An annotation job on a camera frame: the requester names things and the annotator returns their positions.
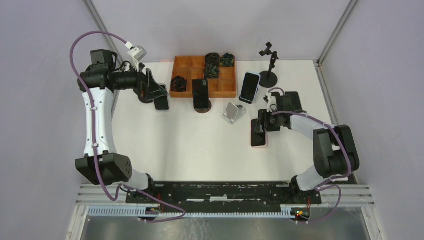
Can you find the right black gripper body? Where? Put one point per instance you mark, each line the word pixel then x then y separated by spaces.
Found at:
pixel 272 121

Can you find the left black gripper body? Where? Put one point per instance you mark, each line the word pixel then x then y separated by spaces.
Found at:
pixel 140 86

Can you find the pink case phone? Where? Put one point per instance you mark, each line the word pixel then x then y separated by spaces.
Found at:
pixel 256 139

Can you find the black clamp stand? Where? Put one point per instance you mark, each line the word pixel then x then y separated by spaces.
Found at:
pixel 268 78
pixel 145 98

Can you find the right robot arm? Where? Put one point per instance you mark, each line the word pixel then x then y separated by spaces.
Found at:
pixel 335 154

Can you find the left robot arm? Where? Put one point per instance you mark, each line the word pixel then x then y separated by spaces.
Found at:
pixel 101 164

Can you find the phone with clear case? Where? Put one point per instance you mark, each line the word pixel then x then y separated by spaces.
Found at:
pixel 162 103

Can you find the silver folding phone stand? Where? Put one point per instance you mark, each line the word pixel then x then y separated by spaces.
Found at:
pixel 233 113

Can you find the black phone on wooden stand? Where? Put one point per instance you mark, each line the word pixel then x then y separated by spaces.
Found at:
pixel 200 94

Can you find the blue case phone rear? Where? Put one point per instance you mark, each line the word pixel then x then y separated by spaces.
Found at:
pixel 250 87

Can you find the round wooden phone stand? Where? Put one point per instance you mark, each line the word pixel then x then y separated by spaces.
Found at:
pixel 204 110

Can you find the black coiled band front-left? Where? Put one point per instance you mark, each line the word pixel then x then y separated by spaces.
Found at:
pixel 178 84

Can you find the orange compartment tray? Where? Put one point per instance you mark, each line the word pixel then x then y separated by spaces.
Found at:
pixel 191 67

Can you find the black coiled band middle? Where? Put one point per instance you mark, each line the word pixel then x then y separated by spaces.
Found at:
pixel 211 71

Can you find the black coiled band top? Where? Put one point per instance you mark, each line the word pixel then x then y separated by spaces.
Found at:
pixel 212 58

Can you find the green-black coiled band right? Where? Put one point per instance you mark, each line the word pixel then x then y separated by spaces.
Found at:
pixel 227 60

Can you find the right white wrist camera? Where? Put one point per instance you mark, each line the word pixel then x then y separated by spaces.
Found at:
pixel 271 102

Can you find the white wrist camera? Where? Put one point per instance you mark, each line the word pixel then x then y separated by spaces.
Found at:
pixel 136 53
pixel 271 102

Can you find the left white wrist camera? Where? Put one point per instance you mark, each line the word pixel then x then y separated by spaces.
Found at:
pixel 136 53

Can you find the aluminium rail frame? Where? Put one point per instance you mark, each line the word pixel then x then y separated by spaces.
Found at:
pixel 349 195

